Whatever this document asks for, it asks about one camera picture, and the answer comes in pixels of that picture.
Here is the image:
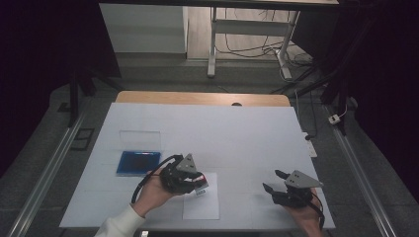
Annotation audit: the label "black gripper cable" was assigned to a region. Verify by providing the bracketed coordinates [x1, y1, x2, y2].
[308, 191, 326, 231]
[130, 154, 184, 204]

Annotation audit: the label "blue ink pad clear lid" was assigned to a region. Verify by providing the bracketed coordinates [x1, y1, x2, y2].
[116, 129, 163, 178]

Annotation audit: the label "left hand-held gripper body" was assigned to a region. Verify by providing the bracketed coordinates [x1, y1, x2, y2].
[160, 153, 203, 195]

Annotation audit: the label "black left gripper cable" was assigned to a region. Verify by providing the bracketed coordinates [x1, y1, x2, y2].
[130, 154, 184, 204]

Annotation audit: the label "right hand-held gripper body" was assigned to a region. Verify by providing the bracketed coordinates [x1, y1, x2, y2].
[271, 169, 324, 209]

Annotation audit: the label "black floor frame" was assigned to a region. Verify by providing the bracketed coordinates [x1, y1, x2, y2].
[70, 127, 96, 152]

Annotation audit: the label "person's right hand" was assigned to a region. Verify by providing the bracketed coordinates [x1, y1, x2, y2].
[285, 187, 326, 237]

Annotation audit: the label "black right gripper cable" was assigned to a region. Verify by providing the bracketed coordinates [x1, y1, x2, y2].
[308, 191, 326, 231]

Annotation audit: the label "red self-inking stamp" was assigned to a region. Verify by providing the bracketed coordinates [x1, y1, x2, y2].
[193, 175, 210, 198]

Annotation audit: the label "metal floor rail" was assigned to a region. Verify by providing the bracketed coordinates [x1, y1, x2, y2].
[6, 108, 91, 237]
[324, 104, 400, 237]

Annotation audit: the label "black tripod stand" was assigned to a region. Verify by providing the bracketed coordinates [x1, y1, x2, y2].
[270, 19, 374, 136]

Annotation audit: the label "white desk frame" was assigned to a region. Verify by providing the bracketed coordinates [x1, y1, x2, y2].
[207, 6, 301, 81]

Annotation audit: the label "black floor cables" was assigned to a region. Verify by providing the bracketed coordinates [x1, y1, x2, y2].
[223, 9, 314, 68]

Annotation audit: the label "black metal stand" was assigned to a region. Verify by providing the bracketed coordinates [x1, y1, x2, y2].
[66, 64, 124, 128]

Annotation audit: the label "white paper sheet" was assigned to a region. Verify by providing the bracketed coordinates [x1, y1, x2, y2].
[182, 172, 221, 221]

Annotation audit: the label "person's left hand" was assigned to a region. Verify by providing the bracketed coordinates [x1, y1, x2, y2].
[130, 167, 186, 218]

